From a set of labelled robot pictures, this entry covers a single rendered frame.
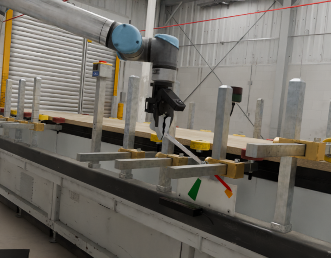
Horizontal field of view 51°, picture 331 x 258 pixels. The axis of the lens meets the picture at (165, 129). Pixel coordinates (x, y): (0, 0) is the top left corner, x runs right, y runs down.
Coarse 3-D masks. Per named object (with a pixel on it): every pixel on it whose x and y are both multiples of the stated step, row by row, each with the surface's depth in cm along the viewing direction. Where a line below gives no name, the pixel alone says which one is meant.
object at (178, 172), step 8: (168, 168) 98; (176, 168) 97; (184, 168) 99; (192, 168) 101; (200, 168) 104; (208, 168) 107; (216, 168) 110; (224, 168) 112; (248, 168) 122; (256, 168) 126; (168, 176) 98; (176, 176) 97; (184, 176) 99; (192, 176) 102; (200, 176) 104
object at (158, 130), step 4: (160, 116) 125; (160, 120) 126; (152, 124) 129; (160, 124) 126; (152, 128) 129; (156, 128) 126; (160, 128) 126; (156, 132) 127; (160, 132) 126; (160, 136) 127
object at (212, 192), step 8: (184, 184) 126; (192, 184) 124; (208, 184) 118; (216, 184) 116; (176, 192) 129; (184, 192) 126; (200, 192) 121; (208, 192) 118; (216, 192) 116; (224, 192) 114; (232, 192) 111; (192, 200) 123; (200, 200) 121; (208, 200) 118; (216, 200) 116; (224, 200) 114; (232, 200) 111; (216, 208) 116; (224, 208) 113; (232, 208) 111; (232, 216) 111
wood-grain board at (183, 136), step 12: (0, 108) 326; (12, 108) 348; (72, 120) 228; (84, 120) 236; (108, 120) 270; (120, 120) 292; (120, 132) 190; (144, 132) 176; (180, 132) 202; (192, 132) 214; (204, 132) 227; (228, 144) 146; (240, 144) 152; (324, 168) 111
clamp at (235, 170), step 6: (210, 162) 118; (216, 162) 116; (222, 162) 115; (228, 162) 113; (240, 162) 114; (228, 168) 113; (234, 168) 111; (240, 168) 113; (222, 174) 114; (228, 174) 113; (234, 174) 111; (240, 174) 113
